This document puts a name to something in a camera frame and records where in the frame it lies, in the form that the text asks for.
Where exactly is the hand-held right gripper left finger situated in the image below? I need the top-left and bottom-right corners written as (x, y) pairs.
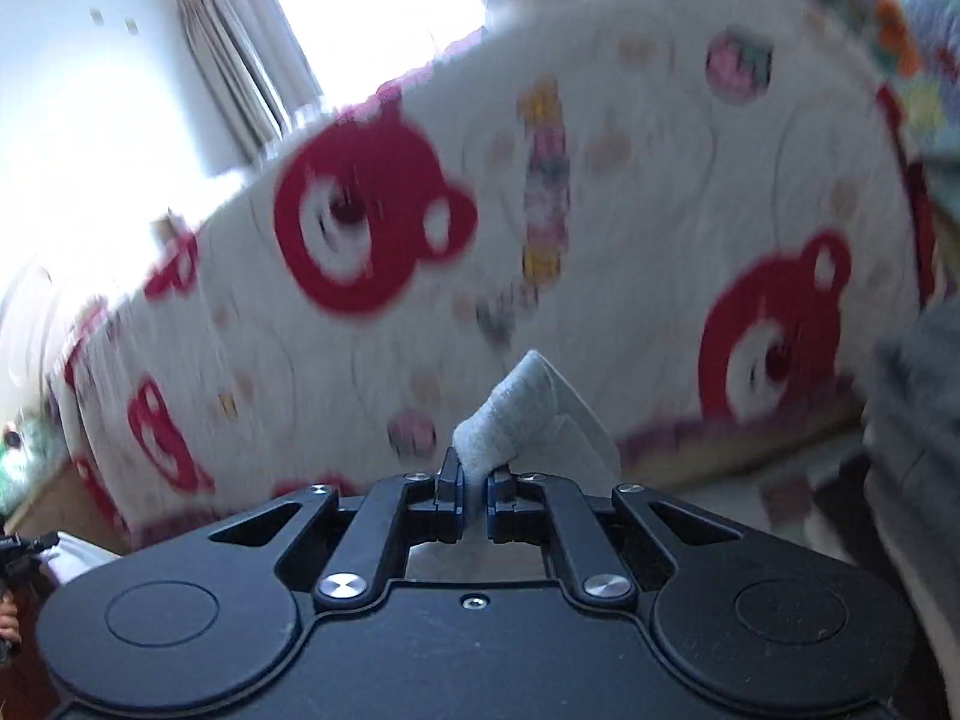
top-left (210, 447), bottom-right (467, 614)

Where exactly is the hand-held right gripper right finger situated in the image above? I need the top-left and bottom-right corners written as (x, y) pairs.
top-left (484, 463), bottom-right (742, 610)

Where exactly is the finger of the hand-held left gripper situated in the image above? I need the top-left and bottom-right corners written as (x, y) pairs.
top-left (0, 529), bottom-right (62, 595)

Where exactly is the white fleece garment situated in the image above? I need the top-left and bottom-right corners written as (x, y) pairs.
top-left (409, 349), bottom-right (625, 582)

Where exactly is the bear printed bed sheet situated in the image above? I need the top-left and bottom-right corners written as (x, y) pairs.
top-left (41, 0), bottom-right (942, 552)

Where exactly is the grey cloth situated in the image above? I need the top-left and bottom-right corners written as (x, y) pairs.
top-left (861, 306), bottom-right (960, 691)

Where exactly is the beige curtain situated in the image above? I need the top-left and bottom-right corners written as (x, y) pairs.
top-left (171, 0), bottom-right (332, 167)

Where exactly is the window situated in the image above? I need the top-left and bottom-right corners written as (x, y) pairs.
top-left (261, 0), bottom-right (494, 100)

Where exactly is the floral blanket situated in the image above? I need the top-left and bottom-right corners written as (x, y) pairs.
top-left (750, 0), bottom-right (960, 160)

